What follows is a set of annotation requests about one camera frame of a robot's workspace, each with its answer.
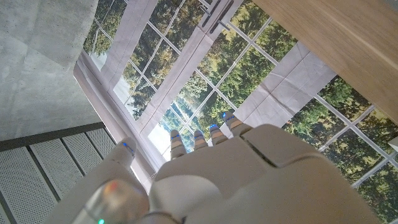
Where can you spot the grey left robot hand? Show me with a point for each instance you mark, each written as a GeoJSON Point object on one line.
{"type": "Point", "coordinates": [248, 180]}

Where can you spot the printed window forest backdrop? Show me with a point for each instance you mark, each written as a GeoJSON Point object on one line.
{"type": "Point", "coordinates": [217, 77]}

